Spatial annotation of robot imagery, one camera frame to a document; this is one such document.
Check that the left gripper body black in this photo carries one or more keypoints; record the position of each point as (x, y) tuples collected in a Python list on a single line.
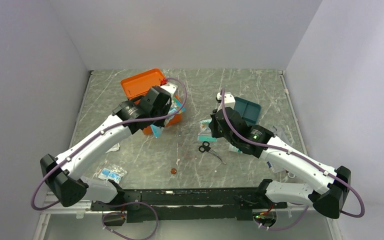
[(160, 113)]

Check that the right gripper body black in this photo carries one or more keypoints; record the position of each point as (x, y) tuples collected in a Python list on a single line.
[(227, 135)]

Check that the blue cotton swab pack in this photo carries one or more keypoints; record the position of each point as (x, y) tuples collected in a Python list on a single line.
[(165, 124)]

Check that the black handled scissors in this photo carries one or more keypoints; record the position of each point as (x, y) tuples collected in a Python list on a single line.
[(205, 147)]

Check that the orange medicine box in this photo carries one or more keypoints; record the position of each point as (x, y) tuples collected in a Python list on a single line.
[(139, 84)]

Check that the white gauze pack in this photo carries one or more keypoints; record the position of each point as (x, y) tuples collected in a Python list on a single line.
[(114, 148)]

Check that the clear bag blue packets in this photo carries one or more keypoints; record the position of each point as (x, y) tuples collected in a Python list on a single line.
[(110, 171)]

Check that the small teal bandage pack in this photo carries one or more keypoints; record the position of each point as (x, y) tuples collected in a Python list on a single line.
[(205, 134)]

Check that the white green medicine bottle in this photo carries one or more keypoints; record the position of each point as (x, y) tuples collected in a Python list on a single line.
[(234, 149)]

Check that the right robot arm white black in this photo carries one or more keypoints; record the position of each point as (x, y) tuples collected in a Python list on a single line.
[(325, 188)]

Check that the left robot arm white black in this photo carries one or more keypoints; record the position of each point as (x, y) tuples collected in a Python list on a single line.
[(65, 172)]

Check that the teal plastic tray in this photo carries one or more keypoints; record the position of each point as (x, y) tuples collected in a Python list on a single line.
[(248, 110)]

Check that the clear plastic case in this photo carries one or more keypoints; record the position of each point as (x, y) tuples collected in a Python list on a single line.
[(279, 132)]

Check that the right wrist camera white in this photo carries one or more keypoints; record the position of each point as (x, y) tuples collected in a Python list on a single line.
[(229, 100)]

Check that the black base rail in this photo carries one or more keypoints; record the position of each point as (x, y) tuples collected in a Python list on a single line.
[(141, 205)]

